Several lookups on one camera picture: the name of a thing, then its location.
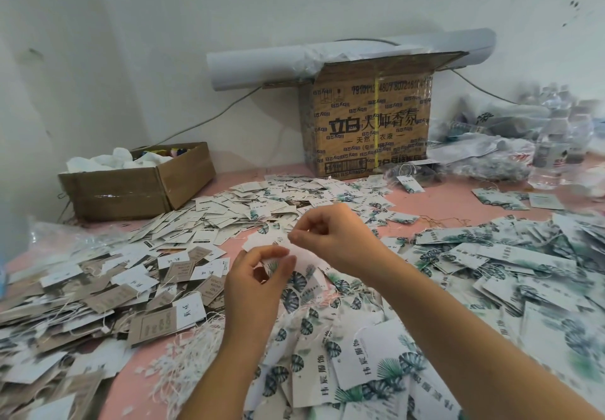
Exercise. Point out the white roll in plastic wrap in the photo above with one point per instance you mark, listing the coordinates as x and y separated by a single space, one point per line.
269 63

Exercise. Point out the pile of brown white tags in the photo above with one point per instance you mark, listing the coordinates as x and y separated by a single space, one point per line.
85 316

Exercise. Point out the clear plastic bag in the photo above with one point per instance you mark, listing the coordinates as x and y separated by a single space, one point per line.
55 243

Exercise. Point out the person's right forearm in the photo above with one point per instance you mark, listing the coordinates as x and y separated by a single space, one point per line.
487 349

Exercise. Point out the heap of small tags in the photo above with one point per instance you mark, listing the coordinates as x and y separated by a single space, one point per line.
265 202

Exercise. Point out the person's left hand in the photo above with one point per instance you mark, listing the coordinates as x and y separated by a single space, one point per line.
251 297

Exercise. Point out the person's right hand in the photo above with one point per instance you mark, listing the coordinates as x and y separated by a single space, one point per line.
340 235

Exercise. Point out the large printed cardboard box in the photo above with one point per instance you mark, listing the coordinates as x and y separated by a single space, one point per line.
369 122

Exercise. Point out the pile of green leaf tags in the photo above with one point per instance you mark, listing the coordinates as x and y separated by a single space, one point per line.
506 301

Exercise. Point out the small open cardboard box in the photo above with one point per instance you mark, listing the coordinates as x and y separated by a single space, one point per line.
135 183

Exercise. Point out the heap of clear plastic bags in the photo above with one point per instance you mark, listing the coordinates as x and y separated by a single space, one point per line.
520 145

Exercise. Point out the white crumpled material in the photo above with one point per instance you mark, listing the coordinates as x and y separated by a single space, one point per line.
115 160

